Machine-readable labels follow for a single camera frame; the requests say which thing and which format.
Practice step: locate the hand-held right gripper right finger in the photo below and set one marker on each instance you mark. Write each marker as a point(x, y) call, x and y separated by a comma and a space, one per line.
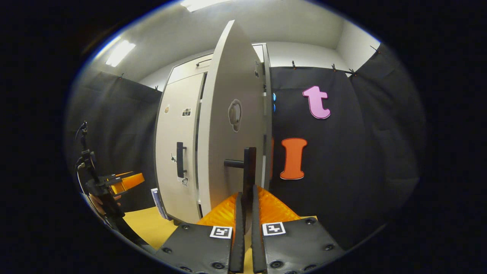
point(257, 232)

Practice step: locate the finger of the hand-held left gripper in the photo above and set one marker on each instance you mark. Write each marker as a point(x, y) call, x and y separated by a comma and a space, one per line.
point(131, 182)

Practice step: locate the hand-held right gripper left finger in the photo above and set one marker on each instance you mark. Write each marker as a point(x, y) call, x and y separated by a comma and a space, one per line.
point(237, 232)

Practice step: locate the cabinet door with camera sticker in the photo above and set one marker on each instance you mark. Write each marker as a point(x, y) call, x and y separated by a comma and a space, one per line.
point(179, 125)

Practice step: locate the cabinet door with headphone sticker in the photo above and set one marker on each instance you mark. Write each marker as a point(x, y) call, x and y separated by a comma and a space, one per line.
point(224, 152)

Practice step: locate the beige double-door shoe cabinet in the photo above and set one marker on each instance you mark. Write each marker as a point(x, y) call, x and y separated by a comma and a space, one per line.
point(186, 68)

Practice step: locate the black backdrop cloth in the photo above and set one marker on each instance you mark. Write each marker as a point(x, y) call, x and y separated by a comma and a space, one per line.
point(342, 171)

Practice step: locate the narrow ceiling light panel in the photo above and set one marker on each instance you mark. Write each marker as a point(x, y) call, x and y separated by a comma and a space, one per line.
point(120, 53)

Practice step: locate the wide ceiling light panel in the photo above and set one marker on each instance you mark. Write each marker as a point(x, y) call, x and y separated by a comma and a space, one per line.
point(201, 3)

